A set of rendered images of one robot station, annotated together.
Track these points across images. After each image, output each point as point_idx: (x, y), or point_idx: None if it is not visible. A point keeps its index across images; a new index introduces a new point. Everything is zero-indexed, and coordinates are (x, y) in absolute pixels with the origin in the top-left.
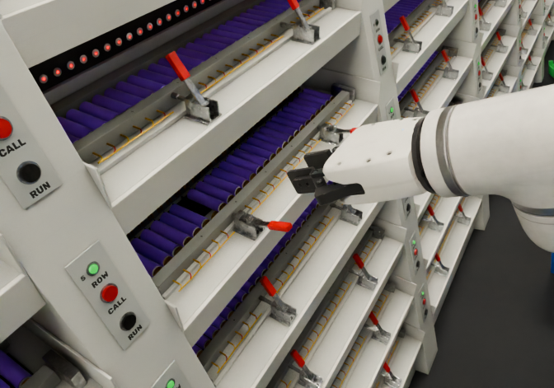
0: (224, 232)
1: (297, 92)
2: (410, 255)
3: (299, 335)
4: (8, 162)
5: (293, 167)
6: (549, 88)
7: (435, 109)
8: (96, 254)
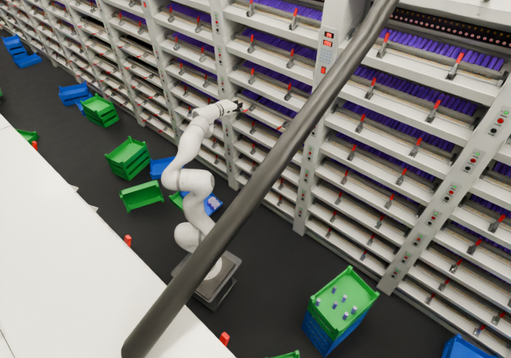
0: (250, 103)
1: None
2: (299, 191)
3: (264, 148)
4: (219, 58)
5: (273, 116)
6: (204, 107)
7: (219, 104)
8: (223, 77)
